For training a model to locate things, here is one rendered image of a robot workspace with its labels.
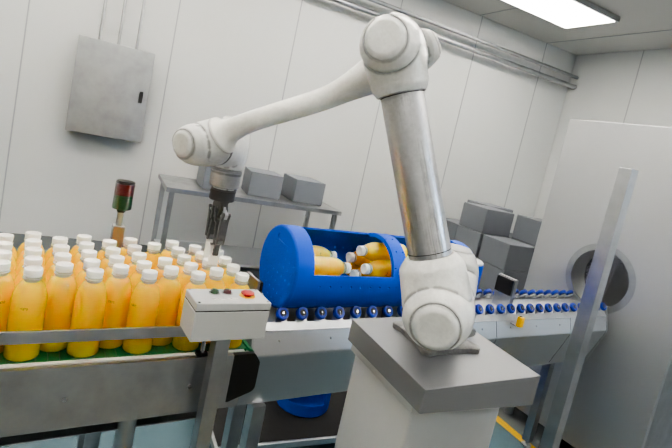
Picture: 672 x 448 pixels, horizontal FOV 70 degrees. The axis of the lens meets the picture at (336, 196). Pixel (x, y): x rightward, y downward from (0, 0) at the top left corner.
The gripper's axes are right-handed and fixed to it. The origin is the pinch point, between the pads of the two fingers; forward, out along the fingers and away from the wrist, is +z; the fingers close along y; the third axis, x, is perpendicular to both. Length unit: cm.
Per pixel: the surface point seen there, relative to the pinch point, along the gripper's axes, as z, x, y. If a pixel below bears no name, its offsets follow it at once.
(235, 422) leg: 66, -24, 10
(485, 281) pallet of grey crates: 66, -351, 168
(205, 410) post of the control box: 35.1, 3.4, -25.7
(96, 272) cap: 2.4, 32.6, -12.9
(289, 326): 21.8, -28.5, -6.3
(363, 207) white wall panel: 30, -292, 315
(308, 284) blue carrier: 6.3, -30.7, -9.0
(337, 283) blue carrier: 5.8, -41.9, -9.0
